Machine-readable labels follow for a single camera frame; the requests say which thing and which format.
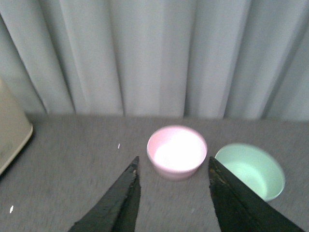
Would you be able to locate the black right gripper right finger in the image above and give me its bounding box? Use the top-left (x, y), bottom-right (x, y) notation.
top-left (208, 157), bottom-right (303, 232)

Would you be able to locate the cream white toaster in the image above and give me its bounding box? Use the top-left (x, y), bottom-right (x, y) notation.
top-left (0, 80), bottom-right (33, 173)

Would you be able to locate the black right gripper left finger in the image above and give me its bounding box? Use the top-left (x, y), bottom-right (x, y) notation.
top-left (69, 156), bottom-right (141, 232)

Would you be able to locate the grey curtain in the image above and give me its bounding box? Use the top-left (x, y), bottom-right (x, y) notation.
top-left (0, 0), bottom-right (309, 121)

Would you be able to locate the pink bowl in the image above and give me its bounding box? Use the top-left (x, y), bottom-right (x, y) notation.
top-left (146, 125), bottom-right (208, 181)

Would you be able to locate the green bowl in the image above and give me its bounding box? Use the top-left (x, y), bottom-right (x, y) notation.
top-left (215, 143), bottom-right (285, 202)

